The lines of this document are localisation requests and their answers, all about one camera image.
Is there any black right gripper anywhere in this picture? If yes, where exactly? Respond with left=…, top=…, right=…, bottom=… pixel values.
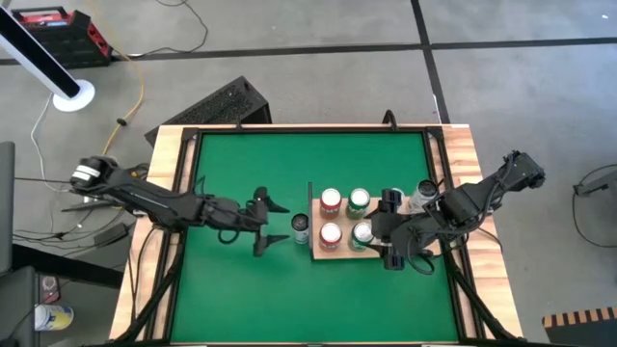
left=370, top=187, right=421, bottom=273

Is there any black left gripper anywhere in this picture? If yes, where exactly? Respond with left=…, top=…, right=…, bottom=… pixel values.
left=206, top=186, right=291, bottom=258

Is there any green Sprite can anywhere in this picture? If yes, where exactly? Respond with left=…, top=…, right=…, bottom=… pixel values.
left=346, top=187, right=372, bottom=221
left=347, top=220, right=375, bottom=253

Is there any white Celsius can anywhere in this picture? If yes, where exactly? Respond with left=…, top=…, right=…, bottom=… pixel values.
left=408, top=178, right=439, bottom=215
left=290, top=212, right=311, bottom=246

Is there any red Fanta can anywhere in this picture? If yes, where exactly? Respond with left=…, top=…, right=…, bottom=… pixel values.
left=319, top=187, right=343, bottom=221
left=318, top=221, right=344, bottom=253

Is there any green table mat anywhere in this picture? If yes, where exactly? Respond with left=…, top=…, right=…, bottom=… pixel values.
left=169, top=132, right=459, bottom=344

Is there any black computer case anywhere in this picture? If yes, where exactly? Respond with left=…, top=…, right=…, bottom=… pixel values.
left=144, top=75, right=274, bottom=147

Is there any black power adapter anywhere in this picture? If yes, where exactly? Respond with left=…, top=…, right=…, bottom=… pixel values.
left=94, top=223, right=130, bottom=248

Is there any grey floor stand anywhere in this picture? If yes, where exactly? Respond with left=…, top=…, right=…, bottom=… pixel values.
left=572, top=163, right=617, bottom=250

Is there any white yellow tub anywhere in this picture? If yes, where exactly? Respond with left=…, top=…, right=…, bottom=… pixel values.
left=33, top=303, right=75, bottom=333

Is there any red black toolbox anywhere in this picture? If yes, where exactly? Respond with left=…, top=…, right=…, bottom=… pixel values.
left=10, top=5, right=116, bottom=69

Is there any white black tower stand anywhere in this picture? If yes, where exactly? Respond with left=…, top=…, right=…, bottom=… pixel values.
left=0, top=4, right=96, bottom=114

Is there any wooden shelf with black frame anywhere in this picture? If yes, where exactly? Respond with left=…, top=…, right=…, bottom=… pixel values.
left=307, top=181, right=443, bottom=262

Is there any black table frame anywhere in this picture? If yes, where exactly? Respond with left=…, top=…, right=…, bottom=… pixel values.
left=113, top=123, right=524, bottom=347

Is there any yellow cable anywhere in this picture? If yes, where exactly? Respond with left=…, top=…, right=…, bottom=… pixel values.
left=99, top=45, right=146, bottom=156

